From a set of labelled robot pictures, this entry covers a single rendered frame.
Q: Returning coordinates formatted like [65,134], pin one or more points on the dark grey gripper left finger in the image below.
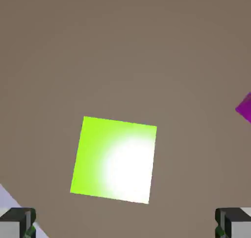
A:
[15,220]

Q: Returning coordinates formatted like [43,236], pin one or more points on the small magenta cube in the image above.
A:
[245,108]

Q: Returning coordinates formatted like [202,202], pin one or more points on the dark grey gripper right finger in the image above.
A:
[235,220]

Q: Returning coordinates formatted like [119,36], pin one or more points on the small lime green cube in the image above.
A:
[94,155]

